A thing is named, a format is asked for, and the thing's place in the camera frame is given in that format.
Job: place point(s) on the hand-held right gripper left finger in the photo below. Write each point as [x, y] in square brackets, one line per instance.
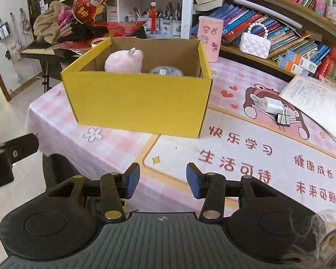
[133, 180]

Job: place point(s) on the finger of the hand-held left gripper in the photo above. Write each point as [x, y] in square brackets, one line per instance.
[22, 147]

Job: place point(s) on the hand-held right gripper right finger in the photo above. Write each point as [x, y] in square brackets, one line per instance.
[193, 182]

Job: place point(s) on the yellow cardboard box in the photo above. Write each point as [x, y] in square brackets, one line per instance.
[137, 103]

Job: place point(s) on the yellow tape roll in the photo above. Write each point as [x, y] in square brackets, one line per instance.
[166, 71]

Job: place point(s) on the pink plush toy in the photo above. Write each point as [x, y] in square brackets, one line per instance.
[123, 61]

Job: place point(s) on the electronic keyboard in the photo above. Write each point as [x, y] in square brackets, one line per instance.
[39, 49]

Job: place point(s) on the black binder clip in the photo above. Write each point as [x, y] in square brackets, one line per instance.
[282, 117]

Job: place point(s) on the small white box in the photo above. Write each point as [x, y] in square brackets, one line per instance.
[273, 103]

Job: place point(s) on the beige cloth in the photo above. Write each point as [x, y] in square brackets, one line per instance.
[49, 25]

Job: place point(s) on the beige masking tape roll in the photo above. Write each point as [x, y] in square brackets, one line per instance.
[96, 42]

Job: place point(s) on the black cloth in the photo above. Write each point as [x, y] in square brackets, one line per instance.
[86, 30]

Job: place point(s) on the wooden bookshelf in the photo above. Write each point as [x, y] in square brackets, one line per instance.
[235, 51]

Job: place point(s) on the open workbook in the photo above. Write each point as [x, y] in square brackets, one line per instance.
[310, 101]

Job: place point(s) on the pink case with stickers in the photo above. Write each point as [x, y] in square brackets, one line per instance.
[210, 39]

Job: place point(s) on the white quilted handbag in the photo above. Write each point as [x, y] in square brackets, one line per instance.
[254, 46]

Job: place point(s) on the orange and blue carton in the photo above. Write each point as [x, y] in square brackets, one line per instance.
[289, 67]
[302, 61]

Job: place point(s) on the red paper sheets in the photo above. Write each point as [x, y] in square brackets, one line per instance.
[120, 28]

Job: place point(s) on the red and gold decoration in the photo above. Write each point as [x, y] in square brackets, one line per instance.
[88, 5]

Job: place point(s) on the pen holder with pens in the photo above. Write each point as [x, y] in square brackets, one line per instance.
[170, 23]

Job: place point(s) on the red tassel ornament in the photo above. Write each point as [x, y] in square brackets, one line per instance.
[153, 16]

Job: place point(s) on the row of colourful books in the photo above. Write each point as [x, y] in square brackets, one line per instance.
[282, 36]

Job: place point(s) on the stack of grey books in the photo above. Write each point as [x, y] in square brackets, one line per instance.
[210, 1]

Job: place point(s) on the white rolled tube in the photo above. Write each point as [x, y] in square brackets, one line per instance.
[268, 12]

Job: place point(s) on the hanging wall bag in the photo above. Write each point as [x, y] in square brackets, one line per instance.
[1, 30]

